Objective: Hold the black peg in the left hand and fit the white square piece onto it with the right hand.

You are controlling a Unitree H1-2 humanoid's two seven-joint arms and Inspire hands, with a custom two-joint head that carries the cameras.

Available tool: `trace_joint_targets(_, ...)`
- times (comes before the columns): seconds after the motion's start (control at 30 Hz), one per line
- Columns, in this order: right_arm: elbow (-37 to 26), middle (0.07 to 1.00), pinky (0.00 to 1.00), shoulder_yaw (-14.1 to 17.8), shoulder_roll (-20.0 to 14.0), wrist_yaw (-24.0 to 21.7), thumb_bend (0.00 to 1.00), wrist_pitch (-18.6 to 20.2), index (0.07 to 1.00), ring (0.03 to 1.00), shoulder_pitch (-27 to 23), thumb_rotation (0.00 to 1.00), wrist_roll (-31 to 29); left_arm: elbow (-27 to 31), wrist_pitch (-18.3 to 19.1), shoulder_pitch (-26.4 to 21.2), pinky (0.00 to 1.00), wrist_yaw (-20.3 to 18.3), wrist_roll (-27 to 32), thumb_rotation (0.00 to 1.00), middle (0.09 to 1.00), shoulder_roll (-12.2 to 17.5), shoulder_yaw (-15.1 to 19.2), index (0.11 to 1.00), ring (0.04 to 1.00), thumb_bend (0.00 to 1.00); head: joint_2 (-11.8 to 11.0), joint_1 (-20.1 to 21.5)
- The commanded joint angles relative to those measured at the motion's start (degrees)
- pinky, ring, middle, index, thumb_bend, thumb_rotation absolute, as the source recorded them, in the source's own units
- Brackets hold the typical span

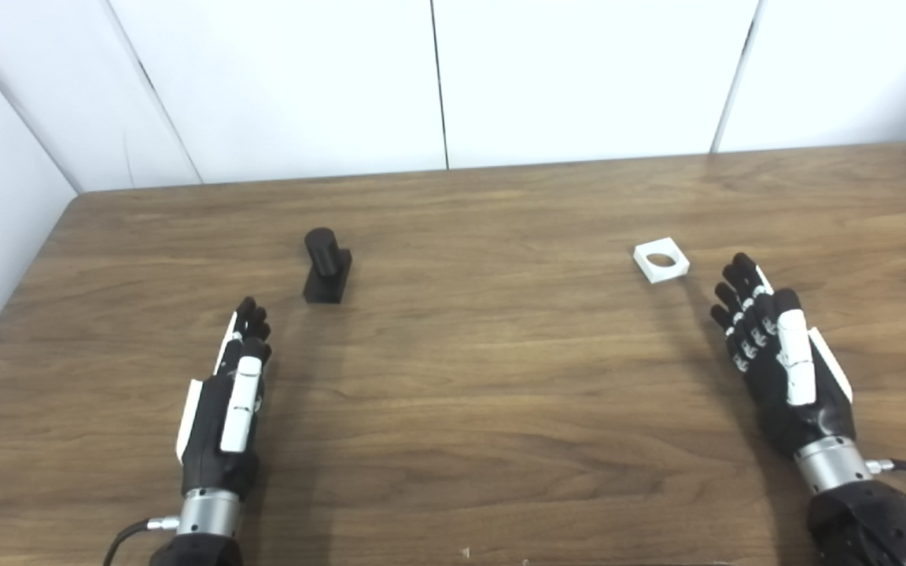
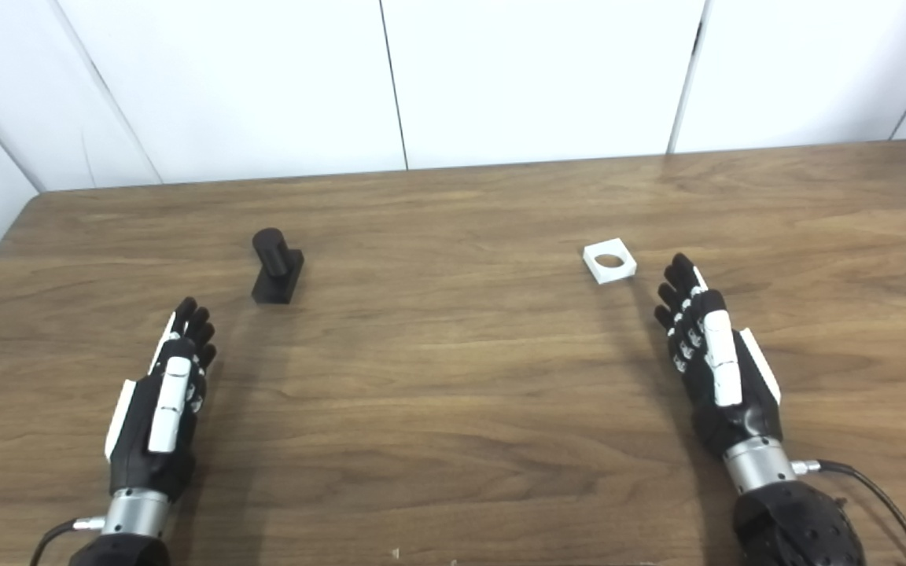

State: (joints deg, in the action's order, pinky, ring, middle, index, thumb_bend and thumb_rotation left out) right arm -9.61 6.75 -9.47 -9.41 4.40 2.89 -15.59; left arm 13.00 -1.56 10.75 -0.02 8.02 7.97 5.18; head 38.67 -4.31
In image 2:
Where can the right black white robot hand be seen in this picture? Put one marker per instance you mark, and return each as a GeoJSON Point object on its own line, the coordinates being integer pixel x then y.
{"type": "Point", "coordinates": [740, 417]}

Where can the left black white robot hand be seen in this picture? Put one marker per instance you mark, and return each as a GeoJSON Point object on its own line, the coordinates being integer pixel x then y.
{"type": "Point", "coordinates": [146, 456]}

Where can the white square piece with hole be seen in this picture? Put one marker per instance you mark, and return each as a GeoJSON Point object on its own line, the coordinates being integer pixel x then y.
{"type": "Point", "coordinates": [612, 271]}

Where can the black peg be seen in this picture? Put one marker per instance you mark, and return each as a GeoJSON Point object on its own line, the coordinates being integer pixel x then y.
{"type": "Point", "coordinates": [276, 275]}

